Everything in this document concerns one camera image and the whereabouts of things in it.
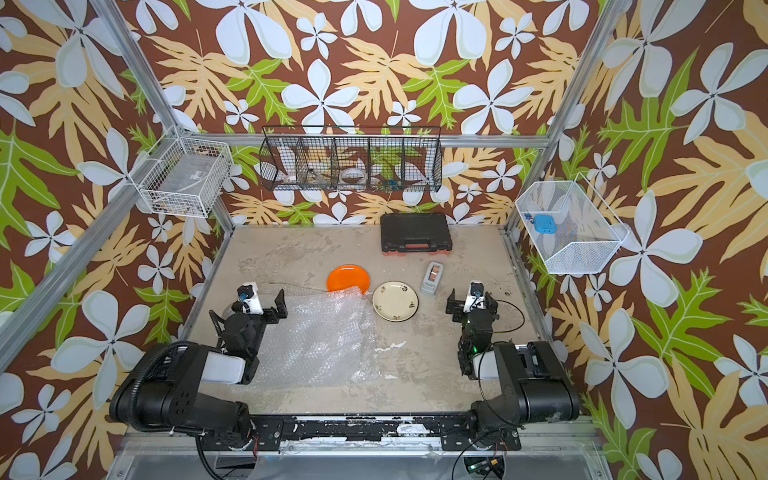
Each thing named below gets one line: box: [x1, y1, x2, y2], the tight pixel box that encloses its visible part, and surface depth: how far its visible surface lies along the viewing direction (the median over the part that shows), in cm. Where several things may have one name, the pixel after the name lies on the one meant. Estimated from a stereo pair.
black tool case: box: [380, 212, 452, 256], surface depth 121 cm
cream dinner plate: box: [372, 281, 420, 323], surface depth 100 cm
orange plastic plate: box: [326, 264, 371, 295], surface depth 106 cm
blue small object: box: [533, 214, 557, 235], surface depth 88 cm
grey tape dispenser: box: [420, 261, 444, 295], surface depth 103 cm
